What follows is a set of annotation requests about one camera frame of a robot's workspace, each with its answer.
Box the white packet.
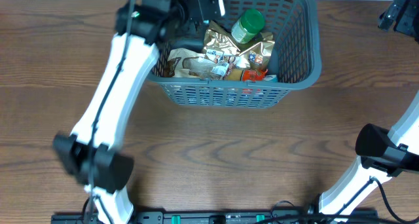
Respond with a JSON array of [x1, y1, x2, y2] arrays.
[[192, 0, 227, 24]]

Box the brown white snack bag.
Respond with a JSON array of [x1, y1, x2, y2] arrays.
[[165, 48, 242, 80]]

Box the green lid glass jar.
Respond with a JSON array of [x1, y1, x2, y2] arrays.
[[230, 9, 265, 44]]

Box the spaghetti pasta packet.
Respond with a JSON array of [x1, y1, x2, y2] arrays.
[[225, 69, 268, 82]]

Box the gold foil coffee bag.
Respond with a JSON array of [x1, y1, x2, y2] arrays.
[[202, 21, 275, 71]]

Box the blue tissue pack box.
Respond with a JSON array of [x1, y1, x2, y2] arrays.
[[170, 73, 279, 103]]

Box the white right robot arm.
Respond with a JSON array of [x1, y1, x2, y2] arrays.
[[308, 0, 418, 223]]

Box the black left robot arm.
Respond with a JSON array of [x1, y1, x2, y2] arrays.
[[52, 0, 225, 223]]

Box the grey plastic basket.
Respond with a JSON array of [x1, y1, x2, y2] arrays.
[[147, 0, 321, 109]]

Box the black left camera cable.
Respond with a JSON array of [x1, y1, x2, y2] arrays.
[[81, 0, 138, 224]]

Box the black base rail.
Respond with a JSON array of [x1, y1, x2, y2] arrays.
[[50, 206, 378, 224]]

